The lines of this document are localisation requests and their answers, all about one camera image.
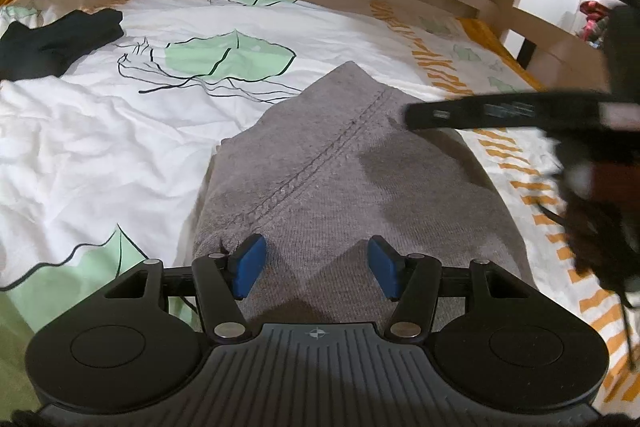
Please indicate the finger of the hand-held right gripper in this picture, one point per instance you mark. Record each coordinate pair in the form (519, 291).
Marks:
(500, 111)

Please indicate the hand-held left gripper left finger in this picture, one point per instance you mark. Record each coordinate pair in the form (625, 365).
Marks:
(250, 264)

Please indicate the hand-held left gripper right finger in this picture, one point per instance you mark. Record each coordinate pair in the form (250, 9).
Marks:
(385, 267)

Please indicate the grey knit sweater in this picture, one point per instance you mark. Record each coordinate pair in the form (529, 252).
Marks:
(350, 187)

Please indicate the colourful cloth bundle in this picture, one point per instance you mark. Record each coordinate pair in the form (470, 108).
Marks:
(594, 19)

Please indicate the white duvet with green print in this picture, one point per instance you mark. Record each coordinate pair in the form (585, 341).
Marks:
(100, 147)

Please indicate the black cloth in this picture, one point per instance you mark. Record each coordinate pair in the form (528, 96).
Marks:
(55, 42)

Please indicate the black metal post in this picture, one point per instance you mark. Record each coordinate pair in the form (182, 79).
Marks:
(526, 54)

